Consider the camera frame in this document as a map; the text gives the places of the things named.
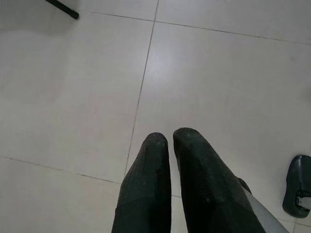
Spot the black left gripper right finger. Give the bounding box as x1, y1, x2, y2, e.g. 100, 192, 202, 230
173, 127, 267, 233

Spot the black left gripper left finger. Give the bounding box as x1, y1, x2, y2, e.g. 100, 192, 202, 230
111, 132, 172, 233

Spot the black metal chair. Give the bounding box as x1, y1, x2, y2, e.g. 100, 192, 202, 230
45, 0, 80, 20

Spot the black robot left foot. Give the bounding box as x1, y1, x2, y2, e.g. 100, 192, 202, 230
282, 155, 311, 218

